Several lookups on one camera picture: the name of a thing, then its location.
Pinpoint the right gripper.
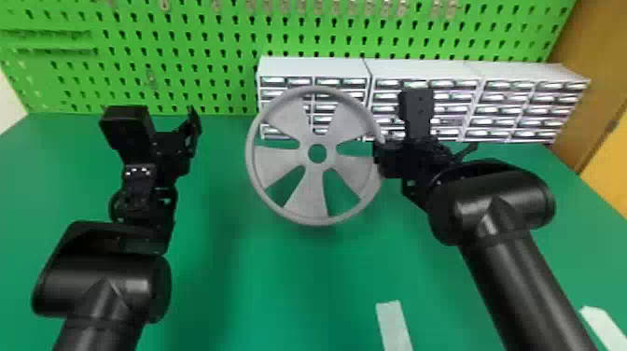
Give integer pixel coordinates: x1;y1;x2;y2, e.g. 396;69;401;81
372;136;460;186

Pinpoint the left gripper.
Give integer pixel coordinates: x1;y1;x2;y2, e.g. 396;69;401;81
147;105;203;189

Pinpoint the grey wheel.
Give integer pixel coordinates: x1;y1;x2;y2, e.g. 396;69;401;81
244;86;386;227

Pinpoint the white drawer cabinet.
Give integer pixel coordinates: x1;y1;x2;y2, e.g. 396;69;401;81
255;55;373;142
364;58;486;144
465;61;592;145

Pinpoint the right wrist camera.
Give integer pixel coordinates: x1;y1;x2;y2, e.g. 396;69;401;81
397;88;437;141

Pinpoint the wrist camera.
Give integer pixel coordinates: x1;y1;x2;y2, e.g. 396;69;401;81
397;88;437;141
98;105;158;165

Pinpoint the black cable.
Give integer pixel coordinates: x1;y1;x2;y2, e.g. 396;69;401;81
451;141;481;164

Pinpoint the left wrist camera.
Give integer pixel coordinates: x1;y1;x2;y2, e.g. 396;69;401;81
98;105;158;165

